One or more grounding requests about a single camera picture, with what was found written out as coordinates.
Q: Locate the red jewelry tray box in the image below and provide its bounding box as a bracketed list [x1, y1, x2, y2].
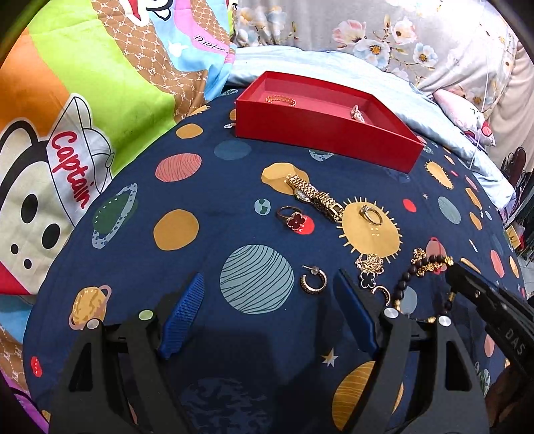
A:
[235, 71, 424, 174]

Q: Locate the red clover ring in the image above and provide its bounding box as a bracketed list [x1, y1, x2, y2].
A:
[275, 205, 308, 233]

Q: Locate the gold clover chain bracelet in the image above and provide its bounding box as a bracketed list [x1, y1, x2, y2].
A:
[355, 253, 386, 290]

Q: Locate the dark wooden bead bracelet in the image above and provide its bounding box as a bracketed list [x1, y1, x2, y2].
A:
[392, 253, 457, 316]

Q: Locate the gold bangle bracelet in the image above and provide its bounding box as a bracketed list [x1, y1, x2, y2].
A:
[264, 94, 298, 108]

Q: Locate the colourful monkey cartoon quilt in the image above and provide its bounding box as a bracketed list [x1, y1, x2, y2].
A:
[0, 0, 237, 393]

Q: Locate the silver ring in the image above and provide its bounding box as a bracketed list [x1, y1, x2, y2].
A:
[358, 204, 384, 227]

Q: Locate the grey floral blanket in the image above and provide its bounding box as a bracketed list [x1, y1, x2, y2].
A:
[232, 1, 519, 95]

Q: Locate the gold hoop earring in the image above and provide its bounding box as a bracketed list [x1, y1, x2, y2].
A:
[300, 265, 328, 295]

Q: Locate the navy planet print bedsheet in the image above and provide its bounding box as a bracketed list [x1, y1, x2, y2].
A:
[31, 96, 527, 433]

